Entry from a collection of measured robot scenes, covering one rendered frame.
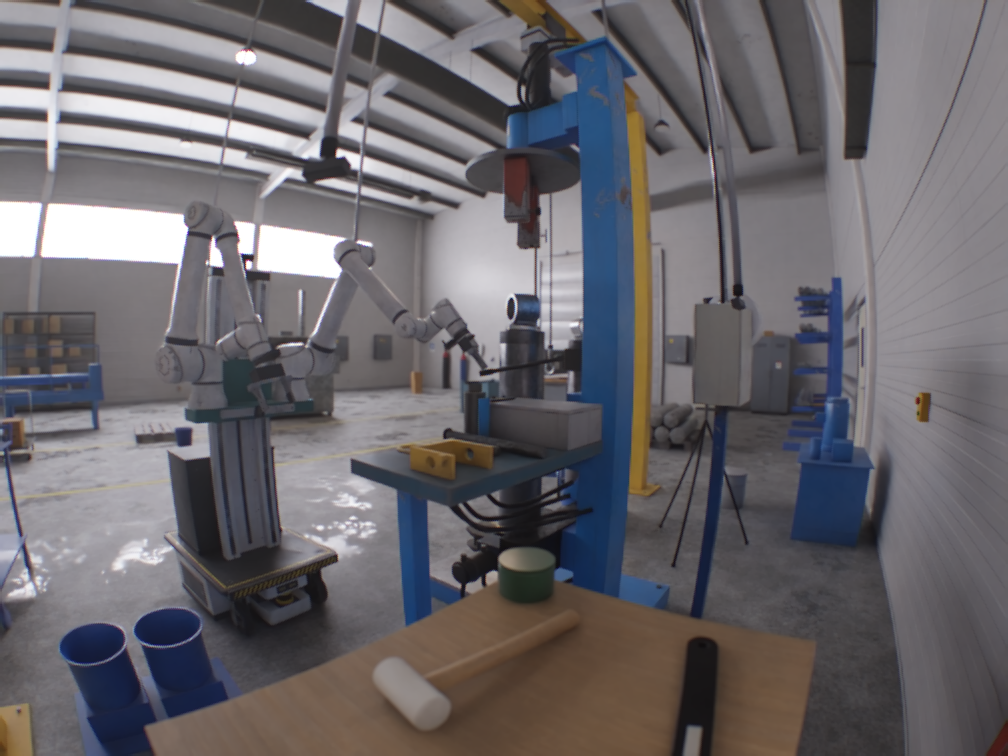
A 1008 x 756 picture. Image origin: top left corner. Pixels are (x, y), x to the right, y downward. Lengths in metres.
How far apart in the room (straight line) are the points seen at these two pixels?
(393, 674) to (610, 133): 1.95
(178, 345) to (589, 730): 1.84
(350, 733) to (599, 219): 1.82
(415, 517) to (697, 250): 12.29
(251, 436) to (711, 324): 2.23
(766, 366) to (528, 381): 10.14
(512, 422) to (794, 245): 11.58
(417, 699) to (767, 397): 11.62
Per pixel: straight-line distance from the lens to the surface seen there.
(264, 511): 2.58
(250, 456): 2.52
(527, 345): 2.07
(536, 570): 0.79
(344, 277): 2.34
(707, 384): 1.88
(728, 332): 1.86
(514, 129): 2.39
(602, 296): 1.85
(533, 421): 1.51
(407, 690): 0.56
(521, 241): 2.39
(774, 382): 11.88
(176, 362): 1.96
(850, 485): 3.68
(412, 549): 1.27
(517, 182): 2.08
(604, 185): 1.96
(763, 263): 12.67
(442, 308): 1.98
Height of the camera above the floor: 1.36
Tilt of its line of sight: 3 degrees down
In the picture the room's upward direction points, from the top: 1 degrees clockwise
